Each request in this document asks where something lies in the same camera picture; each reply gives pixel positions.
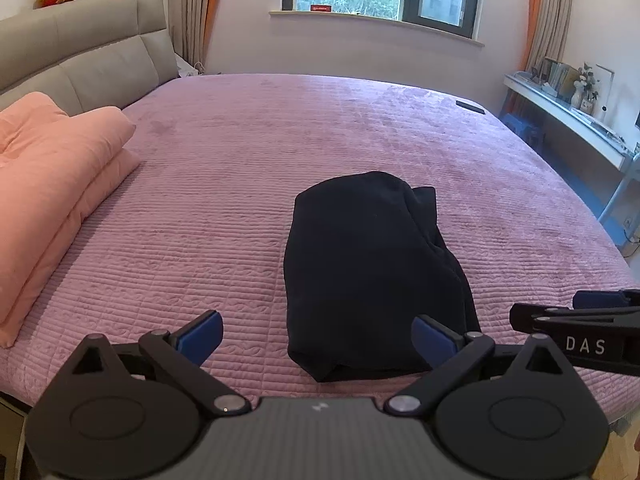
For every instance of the wall power socket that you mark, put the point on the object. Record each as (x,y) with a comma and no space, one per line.
(627,222)

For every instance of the white desk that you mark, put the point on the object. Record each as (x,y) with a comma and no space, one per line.
(575,120)

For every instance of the beige padded headboard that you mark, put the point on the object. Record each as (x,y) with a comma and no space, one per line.
(90,55)

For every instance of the black remote control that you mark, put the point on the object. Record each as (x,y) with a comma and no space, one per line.
(470,106)

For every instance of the white window sill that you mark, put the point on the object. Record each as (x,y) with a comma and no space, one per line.
(375,22)

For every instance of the white vase with flowers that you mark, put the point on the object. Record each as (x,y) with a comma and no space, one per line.
(584,85)

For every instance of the small picture frame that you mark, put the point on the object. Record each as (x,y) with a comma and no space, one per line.
(587,107)

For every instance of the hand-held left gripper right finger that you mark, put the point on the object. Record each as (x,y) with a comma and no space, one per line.
(432,340)

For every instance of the blue plastic stool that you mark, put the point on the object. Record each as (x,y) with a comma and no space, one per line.
(522,129)

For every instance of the small red box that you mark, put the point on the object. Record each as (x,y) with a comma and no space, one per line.
(321,8)

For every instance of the pink quilted bed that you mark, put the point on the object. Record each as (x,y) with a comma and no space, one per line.
(210,200)

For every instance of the beige and orange curtain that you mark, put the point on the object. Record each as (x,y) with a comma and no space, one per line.
(195,15)
(545,15)

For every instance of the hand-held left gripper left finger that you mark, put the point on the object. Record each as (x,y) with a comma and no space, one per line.
(200,335)

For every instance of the black garment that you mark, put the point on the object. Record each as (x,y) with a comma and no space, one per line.
(370,270)

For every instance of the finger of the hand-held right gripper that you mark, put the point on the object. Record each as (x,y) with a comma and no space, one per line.
(605,299)
(575,316)

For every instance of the dark bedside cabinet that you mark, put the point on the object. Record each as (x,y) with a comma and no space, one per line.
(10,440)

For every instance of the white bag with blue print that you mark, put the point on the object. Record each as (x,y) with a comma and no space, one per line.
(186,67)

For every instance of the folded pink quilt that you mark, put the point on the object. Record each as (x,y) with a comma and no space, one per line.
(55,185)

